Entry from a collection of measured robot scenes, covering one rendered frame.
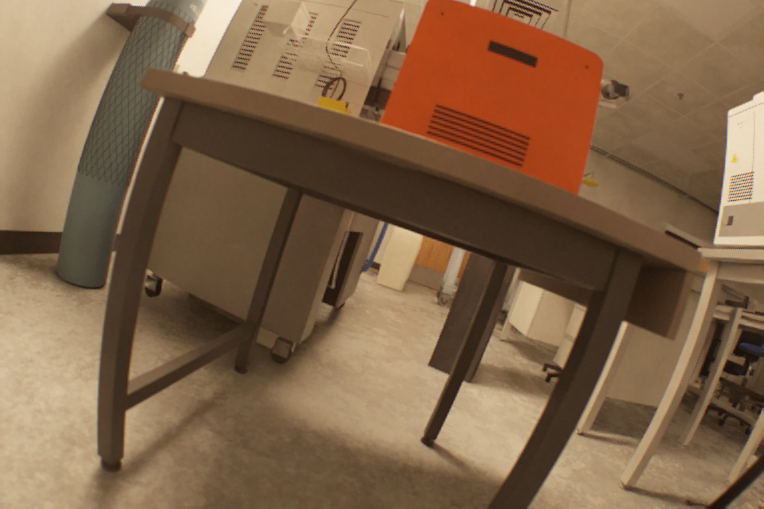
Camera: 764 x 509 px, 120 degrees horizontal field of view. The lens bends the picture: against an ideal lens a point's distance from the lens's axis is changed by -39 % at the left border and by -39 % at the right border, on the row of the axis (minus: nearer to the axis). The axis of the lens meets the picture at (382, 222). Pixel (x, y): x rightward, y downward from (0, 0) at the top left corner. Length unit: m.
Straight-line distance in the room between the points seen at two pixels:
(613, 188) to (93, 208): 6.09
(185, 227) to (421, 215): 1.14
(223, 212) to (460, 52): 0.96
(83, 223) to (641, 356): 2.46
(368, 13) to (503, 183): 1.16
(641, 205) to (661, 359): 4.58
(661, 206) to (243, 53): 6.29
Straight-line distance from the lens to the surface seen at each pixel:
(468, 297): 1.87
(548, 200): 0.41
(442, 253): 5.22
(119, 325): 0.61
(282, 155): 0.45
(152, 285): 1.63
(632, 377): 1.98
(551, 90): 0.81
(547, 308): 2.82
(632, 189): 6.34
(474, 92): 0.76
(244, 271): 1.32
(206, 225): 1.39
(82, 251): 1.53
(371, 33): 1.41
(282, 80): 1.41
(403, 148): 0.39
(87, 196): 1.49
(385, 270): 3.96
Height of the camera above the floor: 0.61
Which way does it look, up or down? 1 degrees up
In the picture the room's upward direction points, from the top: 19 degrees clockwise
